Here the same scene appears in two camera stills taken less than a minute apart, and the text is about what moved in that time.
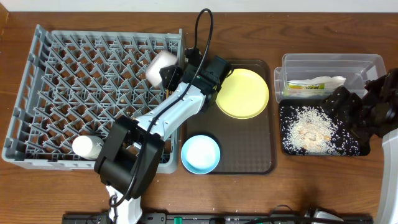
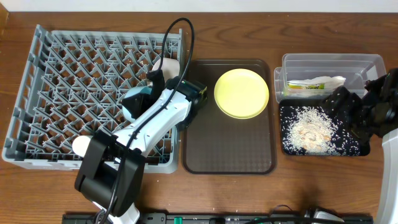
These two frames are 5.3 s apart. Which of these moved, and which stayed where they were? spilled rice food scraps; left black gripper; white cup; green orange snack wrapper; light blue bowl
Moved: light blue bowl; left black gripper
Stayed: spilled rice food scraps; white cup; green orange snack wrapper
